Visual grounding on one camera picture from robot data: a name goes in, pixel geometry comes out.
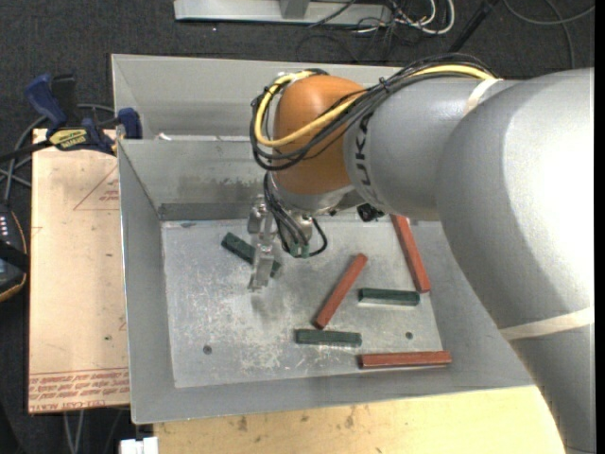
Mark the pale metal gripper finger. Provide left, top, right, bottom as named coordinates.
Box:
left=261, top=245, right=275, bottom=289
left=248, top=248, right=265, bottom=292

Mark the dark green flat block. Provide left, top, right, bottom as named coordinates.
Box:
left=356, top=287, right=422, bottom=308
left=294, top=327, right=364, bottom=349
left=220, top=232, right=283, bottom=279

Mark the grey metal bin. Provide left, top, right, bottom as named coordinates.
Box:
left=111, top=53, right=536, bottom=426

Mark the red-brown flat block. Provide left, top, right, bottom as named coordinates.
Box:
left=389, top=213, right=433, bottom=295
left=355, top=349, right=454, bottom=371
left=313, top=252, right=370, bottom=331

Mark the brown cardboard board, red print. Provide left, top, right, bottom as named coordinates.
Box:
left=27, top=128, right=131, bottom=415

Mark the black cylinder on white bracket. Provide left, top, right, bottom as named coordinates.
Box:
left=356, top=201, right=386, bottom=223

